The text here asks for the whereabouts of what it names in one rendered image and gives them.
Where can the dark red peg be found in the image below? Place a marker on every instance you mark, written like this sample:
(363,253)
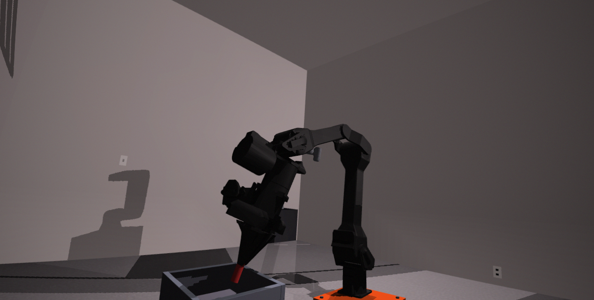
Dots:
(237,272)

